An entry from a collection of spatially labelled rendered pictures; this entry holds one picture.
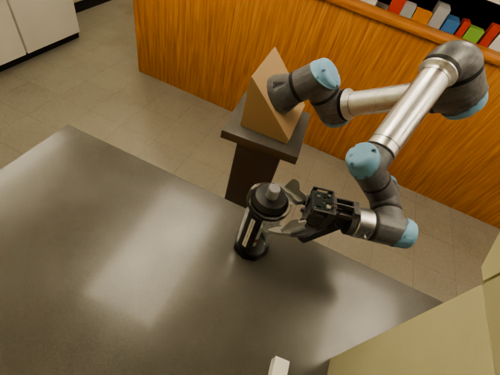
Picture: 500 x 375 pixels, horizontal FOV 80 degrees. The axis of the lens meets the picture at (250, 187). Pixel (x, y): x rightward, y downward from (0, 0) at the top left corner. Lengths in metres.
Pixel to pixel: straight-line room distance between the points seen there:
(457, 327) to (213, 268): 0.57
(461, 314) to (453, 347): 0.04
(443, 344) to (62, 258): 0.81
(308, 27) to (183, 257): 1.90
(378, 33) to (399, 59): 0.22
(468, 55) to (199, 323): 0.92
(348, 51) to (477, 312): 2.07
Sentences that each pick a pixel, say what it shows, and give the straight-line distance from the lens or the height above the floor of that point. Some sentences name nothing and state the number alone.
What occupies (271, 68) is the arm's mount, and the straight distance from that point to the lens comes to 1.27.
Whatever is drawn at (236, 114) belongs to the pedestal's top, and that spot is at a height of 0.94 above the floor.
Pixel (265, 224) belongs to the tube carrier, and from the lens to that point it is 0.71.
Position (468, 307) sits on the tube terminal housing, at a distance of 0.49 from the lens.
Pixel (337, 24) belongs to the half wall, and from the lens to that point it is 2.34.
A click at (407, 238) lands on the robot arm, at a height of 1.18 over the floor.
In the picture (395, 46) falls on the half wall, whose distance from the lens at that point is 2.35.
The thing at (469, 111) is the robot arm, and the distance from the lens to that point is 1.06.
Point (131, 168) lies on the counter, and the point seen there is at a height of 0.94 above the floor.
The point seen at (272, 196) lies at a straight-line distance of 0.68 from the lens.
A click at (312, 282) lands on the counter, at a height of 0.94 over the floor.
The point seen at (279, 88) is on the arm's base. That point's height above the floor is 1.13.
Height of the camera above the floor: 1.71
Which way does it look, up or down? 49 degrees down
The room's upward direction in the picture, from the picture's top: 18 degrees clockwise
